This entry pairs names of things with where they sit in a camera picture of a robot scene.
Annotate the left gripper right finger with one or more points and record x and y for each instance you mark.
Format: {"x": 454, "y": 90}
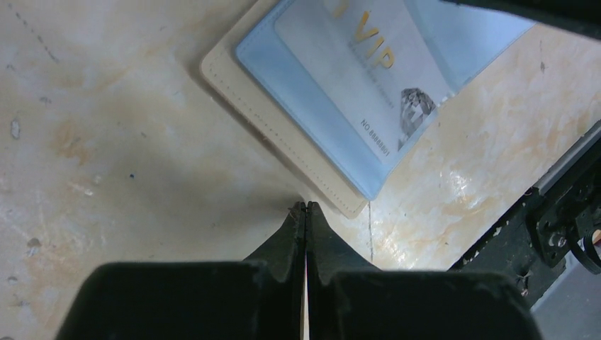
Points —
{"x": 327, "y": 254}

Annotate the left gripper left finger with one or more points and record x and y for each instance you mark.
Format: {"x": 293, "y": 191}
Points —
{"x": 280, "y": 312}

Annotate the beige card holder wallet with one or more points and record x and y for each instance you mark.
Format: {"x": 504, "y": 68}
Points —
{"x": 254, "y": 71}

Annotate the white credit card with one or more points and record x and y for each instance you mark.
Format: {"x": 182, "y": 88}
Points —
{"x": 371, "y": 61}

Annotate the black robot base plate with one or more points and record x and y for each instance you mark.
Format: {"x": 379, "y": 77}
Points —
{"x": 558, "y": 217}

